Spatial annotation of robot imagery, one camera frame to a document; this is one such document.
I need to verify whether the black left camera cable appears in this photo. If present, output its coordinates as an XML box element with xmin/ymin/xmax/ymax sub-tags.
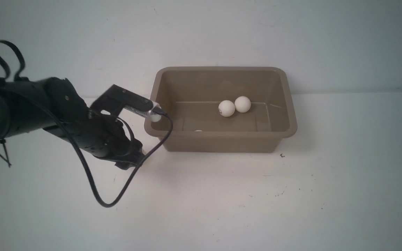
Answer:
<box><xmin>40</xmin><ymin>105</ymin><xmax>174</xmax><ymax>208</ymax></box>

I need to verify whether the brown plastic bin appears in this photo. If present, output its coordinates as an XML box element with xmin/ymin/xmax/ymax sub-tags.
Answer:
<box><xmin>150</xmin><ymin>66</ymin><xmax>297</xmax><ymax>153</ymax></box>

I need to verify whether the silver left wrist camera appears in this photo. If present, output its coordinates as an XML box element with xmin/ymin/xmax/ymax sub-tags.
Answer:
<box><xmin>124</xmin><ymin>101</ymin><xmax>162</xmax><ymax>122</ymax></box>

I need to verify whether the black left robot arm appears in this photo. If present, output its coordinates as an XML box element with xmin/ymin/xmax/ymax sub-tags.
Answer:
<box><xmin>0</xmin><ymin>77</ymin><xmax>144</xmax><ymax>170</ymax></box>

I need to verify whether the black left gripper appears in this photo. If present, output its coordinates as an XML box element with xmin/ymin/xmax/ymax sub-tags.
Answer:
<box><xmin>62</xmin><ymin>115</ymin><xmax>144</xmax><ymax>170</ymax></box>

